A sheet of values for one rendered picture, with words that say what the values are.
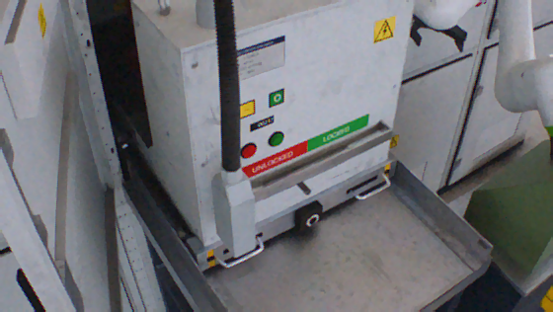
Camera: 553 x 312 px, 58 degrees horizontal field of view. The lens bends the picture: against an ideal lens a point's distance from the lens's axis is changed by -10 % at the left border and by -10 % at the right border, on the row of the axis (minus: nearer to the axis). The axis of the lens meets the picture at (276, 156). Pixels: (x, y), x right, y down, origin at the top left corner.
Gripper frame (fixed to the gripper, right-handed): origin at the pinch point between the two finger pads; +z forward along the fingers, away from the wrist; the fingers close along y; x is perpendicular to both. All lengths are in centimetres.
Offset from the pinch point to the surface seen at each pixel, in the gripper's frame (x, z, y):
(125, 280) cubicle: -95, -24, -63
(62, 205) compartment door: -71, -92, -12
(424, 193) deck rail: -45.7, -15.8, 12.6
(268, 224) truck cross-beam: -64, -42, -10
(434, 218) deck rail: -51, -13, 16
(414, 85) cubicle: -6.5, 22.8, -14.1
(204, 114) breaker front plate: -50, -75, -6
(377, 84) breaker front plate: -30, -43, 6
